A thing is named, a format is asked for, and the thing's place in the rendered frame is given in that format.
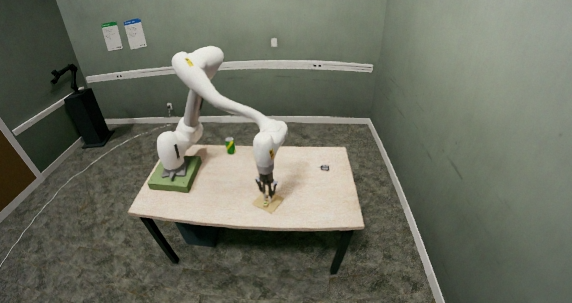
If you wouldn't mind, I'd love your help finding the beige flat mat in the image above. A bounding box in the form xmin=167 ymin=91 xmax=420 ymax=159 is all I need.
xmin=252 ymin=193 xmax=284 ymax=214

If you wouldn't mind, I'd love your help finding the green drink can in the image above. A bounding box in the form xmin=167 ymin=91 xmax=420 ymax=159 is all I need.
xmin=225 ymin=137 xmax=236 ymax=155

